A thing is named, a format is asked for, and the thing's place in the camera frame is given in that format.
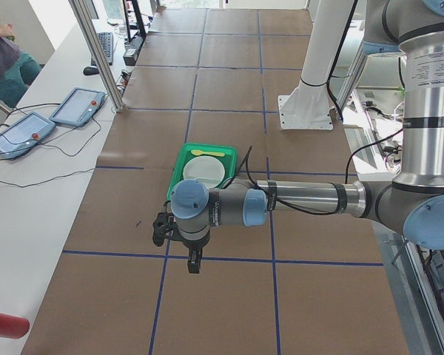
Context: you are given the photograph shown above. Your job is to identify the red cylinder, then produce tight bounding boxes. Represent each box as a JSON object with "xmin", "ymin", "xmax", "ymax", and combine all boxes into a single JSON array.
[{"xmin": 0, "ymin": 313, "xmax": 30, "ymax": 339}]

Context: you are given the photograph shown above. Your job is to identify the aluminium frame post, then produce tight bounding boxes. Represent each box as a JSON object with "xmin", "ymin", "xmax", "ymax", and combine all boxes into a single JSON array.
[{"xmin": 68, "ymin": 0, "xmax": 124, "ymax": 112}]

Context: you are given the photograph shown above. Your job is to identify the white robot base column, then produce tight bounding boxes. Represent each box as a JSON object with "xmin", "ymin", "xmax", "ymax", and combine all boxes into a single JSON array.
[{"xmin": 278, "ymin": 0, "xmax": 357, "ymax": 130}]

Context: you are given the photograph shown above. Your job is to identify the black computer mouse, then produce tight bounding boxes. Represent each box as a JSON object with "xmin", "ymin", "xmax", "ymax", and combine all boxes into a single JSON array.
[{"xmin": 83, "ymin": 66, "xmax": 99, "ymax": 76}]

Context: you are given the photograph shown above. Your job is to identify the white round plate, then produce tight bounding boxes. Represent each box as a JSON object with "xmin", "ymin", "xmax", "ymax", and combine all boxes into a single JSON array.
[{"xmin": 183, "ymin": 156, "xmax": 225, "ymax": 189}]

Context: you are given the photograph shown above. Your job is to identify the black keyboard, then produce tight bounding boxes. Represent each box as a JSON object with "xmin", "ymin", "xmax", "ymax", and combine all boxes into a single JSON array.
[{"xmin": 97, "ymin": 32, "xmax": 114, "ymax": 66}]

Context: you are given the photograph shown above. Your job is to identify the brown paper table cover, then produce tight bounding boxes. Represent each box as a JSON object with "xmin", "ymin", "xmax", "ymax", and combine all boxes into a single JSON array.
[{"xmin": 23, "ymin": 9, "xmax": 408, "ymax": 354}]

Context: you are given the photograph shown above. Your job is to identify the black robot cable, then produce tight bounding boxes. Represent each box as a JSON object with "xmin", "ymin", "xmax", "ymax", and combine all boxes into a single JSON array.
[{"xmin": 161, "ymin": 146, "xmax": 406, "ymax": 237}]

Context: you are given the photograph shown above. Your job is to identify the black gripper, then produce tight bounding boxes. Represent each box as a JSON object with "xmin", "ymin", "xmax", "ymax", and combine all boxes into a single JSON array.
[{"xmin": 180, "ymin": 232, "xmax": 209, "ymax": 273}]

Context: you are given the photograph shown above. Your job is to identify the seated person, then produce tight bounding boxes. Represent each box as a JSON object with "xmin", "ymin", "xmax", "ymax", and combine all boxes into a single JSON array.
[{"xmin": 0, "ymin": 24, "xmax": 41, "ymax": 108}]

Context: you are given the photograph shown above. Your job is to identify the blue teach pendant far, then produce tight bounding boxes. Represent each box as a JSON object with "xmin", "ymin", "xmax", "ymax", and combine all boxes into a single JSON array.
[{"xmin": 49, "ymin": 87, "xmax": 105, "ymax": 127}]

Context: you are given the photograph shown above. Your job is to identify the green plastic tray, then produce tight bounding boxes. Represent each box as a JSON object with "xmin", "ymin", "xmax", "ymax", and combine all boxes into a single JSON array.
[{"xmin": 166, "ymin": 143, "xmax": 238, "ymax": 200}]

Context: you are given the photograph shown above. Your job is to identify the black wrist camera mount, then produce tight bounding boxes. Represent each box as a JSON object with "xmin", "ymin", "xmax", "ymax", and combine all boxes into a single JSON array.
[{"xmin": 152, "ymin": 212, "xmax": 177, "ymax": 247}]

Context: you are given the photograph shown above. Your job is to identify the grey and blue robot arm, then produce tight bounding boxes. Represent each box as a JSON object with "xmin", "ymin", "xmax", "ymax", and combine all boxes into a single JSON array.
[{"xmin": 153, "ymin": 1, "xmax": 444, "ymax": 274}]

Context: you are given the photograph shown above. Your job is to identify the yellow plastic spoon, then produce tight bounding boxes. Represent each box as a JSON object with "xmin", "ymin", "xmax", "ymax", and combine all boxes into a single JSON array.
[{"xmin": 190, "ymin": 149, "xmax": 226, "ymax": 158}]

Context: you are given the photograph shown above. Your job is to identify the blue teach pendant near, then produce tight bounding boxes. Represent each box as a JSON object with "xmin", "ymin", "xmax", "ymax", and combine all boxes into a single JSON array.
[{"xmin": 0, "ymin": 112, "xmax": 56, "ymax": 160}]

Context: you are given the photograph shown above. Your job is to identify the blue teach pendant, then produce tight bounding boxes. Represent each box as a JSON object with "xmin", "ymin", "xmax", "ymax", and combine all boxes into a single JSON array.
[
  {"xmin": 49, "ymin": 87, "xmax": 105, "ymax": 127},
  {"xmin": 0, "ymin": 112, "xmax": 56, "ymax": 160}
]

